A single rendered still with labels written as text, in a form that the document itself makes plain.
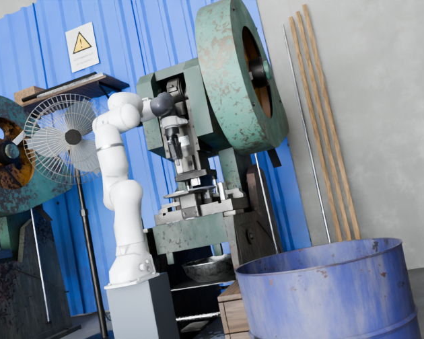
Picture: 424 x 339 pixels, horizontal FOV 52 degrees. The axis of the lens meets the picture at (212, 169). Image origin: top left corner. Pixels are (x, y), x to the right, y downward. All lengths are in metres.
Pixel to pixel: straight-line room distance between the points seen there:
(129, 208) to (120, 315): 0.40
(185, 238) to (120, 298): 0.60
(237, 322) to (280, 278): 0.65
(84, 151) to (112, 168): 1.12
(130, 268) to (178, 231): 0.61
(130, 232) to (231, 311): 0.48
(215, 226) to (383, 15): 2.16
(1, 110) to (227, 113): 1.78
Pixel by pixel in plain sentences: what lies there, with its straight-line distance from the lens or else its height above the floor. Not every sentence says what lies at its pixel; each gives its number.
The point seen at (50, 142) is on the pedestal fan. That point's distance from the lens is 2.92.
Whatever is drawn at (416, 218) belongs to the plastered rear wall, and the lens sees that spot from 3.41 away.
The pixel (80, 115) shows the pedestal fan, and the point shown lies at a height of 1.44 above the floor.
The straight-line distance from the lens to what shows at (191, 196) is 2.24.
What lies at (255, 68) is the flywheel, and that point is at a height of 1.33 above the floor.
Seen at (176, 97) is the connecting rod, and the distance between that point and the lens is 2.44.
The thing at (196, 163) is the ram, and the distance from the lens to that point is 2.34.
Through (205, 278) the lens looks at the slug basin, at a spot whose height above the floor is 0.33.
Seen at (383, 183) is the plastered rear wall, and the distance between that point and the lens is 3.39.
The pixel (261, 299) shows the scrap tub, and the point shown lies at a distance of 1.03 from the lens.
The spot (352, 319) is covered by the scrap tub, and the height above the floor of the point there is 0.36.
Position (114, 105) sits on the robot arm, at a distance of 1.92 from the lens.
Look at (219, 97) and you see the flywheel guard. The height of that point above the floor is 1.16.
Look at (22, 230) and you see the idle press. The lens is 3.50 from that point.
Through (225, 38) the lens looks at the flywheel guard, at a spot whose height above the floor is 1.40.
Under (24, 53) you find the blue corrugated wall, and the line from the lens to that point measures 4.85.
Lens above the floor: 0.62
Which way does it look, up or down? 6 degrees up
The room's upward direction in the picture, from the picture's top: 12 degrees counter-clockwise
